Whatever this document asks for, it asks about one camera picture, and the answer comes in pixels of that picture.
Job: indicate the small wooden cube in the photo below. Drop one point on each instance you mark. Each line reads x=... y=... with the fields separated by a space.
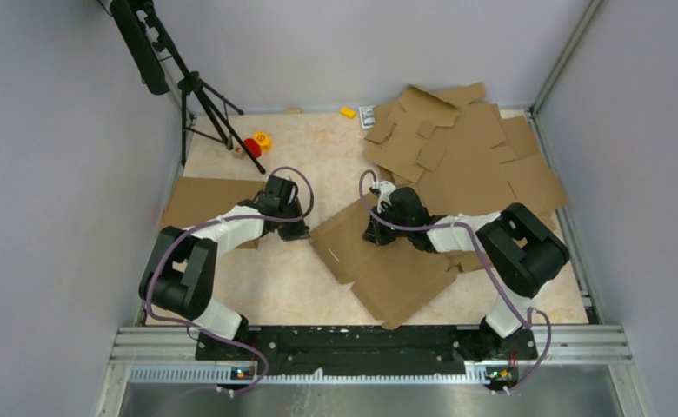
x=238 y=153

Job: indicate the yellow block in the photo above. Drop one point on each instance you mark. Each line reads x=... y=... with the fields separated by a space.
x=348 y=112

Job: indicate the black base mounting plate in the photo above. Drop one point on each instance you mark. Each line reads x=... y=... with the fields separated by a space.
x=368 y=350

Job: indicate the folded closed cardboard box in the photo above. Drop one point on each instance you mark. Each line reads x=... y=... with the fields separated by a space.
x=198 y=200

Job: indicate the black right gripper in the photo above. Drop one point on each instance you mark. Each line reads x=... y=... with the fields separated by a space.
x=375 y=234

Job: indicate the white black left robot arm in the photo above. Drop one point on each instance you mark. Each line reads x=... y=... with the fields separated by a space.
x=180 y=272

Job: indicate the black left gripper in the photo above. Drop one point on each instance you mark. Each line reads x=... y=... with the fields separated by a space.
x=299 y=231

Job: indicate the playing card box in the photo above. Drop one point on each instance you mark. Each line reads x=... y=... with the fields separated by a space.
x=367 y=116

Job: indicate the cardboard sheet pile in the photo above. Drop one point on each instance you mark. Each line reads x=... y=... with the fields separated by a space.
x=454 y=148

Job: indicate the red round toy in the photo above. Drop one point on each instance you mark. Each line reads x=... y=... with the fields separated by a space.
x=253 y=147

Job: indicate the black camera tripod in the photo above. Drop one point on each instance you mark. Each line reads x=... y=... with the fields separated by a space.
x=150 y=45

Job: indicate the orange round toy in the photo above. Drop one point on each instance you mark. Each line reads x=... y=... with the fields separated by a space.
x=263 y=140

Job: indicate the cardboard box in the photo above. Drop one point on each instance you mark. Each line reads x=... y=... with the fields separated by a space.
x=392 y=282
x=198 y=200

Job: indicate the aluminium frame rail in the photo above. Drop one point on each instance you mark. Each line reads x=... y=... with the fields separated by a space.
x=564 y=370

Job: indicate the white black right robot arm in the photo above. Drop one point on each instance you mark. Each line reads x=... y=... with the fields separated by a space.
x=520 y=254

